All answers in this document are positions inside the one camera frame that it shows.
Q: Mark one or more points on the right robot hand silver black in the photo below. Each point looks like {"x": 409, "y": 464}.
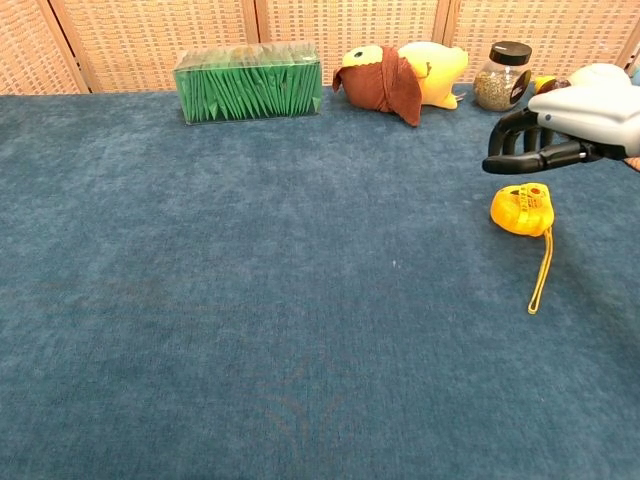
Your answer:
{"x": 590, "y": 115}

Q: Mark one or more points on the yellow tape measure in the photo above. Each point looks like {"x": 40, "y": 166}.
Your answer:
{"x": 520, "y": 212}

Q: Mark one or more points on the white bowl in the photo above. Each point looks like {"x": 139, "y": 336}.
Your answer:
{"x": 597, "y": 75}

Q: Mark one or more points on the woven round coaster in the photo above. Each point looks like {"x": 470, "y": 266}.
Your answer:
{"x": 635, "y": 165}

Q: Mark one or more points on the glass jar black lid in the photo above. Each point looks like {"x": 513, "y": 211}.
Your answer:
{"x": 500, "y": 85}

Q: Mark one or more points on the yellow plush bird brown scarf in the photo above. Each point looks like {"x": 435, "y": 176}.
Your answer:
{"x": 380, "y": 82}

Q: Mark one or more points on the clear box green packets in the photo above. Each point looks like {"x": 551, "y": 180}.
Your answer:
{"x": 250, "y": 87}

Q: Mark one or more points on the blue table mat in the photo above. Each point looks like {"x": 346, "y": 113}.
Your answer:
{"x": 250, "y": 300}

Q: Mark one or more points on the bamboo folding screen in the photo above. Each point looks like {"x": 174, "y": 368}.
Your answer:
{"x": 150, "y": 40}

